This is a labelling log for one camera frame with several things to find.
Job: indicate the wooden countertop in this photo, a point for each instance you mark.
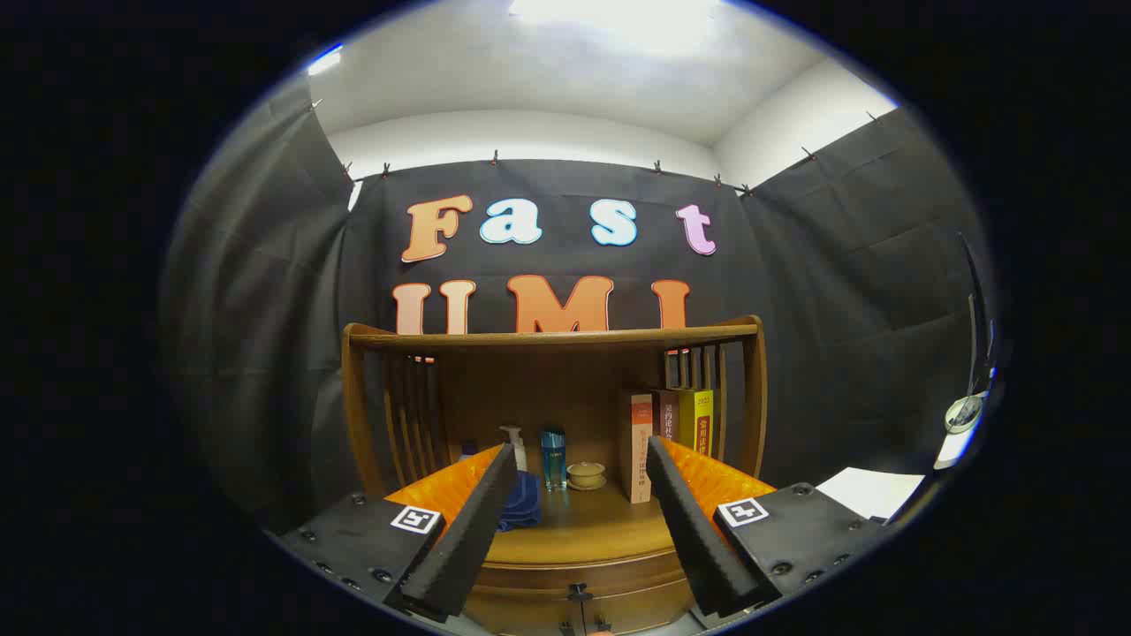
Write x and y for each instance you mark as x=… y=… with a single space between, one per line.
x=592 y=530

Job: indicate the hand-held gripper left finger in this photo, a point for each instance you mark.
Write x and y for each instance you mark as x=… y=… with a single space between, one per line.
x=473 y=539

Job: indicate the folded blue towel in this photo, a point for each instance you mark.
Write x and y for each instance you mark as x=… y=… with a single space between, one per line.
x=523 y=503

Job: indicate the brown book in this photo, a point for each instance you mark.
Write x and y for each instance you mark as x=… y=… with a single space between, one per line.
x=667 y=420

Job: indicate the yellow book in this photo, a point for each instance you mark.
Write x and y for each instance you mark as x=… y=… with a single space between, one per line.
x=701 y=424

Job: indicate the blue glass bottle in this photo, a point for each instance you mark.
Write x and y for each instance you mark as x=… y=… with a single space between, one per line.
x=554 y=464

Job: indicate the white board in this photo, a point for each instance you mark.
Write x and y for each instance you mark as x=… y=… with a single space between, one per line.
x=870 y=492

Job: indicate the wooden cabinet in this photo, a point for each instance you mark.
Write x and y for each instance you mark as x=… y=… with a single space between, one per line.
x=557 y=380

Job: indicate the yellow lidded teacup with saucer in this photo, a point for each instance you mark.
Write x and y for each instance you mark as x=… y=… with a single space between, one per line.
x=586 y=474

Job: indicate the black drawer knob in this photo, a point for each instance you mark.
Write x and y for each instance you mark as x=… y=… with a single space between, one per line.
x=579 y=590

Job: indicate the row of backdrop clips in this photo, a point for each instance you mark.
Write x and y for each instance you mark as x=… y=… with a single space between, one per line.
x=495 y=158

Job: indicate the beige book with orange spine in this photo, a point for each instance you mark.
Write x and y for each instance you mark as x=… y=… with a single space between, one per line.
x=634 y=450

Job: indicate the white round stand device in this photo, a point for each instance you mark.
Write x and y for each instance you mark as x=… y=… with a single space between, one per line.
x=963 y=413

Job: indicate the ceiling light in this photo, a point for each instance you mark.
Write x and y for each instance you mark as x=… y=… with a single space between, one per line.
x=324 y=60

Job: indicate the white pump bottle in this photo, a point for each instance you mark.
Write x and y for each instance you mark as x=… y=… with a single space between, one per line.
x=519 y=455

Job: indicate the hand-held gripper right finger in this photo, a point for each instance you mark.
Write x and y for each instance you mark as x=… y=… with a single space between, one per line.
x=698 y=539

